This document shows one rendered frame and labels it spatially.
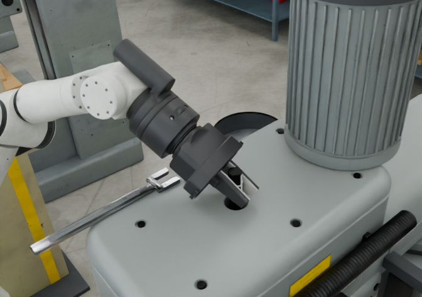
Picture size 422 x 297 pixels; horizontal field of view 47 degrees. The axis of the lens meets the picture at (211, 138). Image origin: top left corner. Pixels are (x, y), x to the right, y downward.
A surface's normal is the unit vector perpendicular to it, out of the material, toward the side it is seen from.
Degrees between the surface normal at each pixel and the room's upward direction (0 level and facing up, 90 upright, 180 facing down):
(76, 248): 0
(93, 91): 79
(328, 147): 90
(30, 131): 91
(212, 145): 31
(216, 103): 0
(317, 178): 0
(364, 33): 90
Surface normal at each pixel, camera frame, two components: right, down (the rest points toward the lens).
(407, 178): 0.09, -0.69
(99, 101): -0.44, 0.38
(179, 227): -0.05, -0.81
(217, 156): 0.39, -0.55
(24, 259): 0.63, 0.43
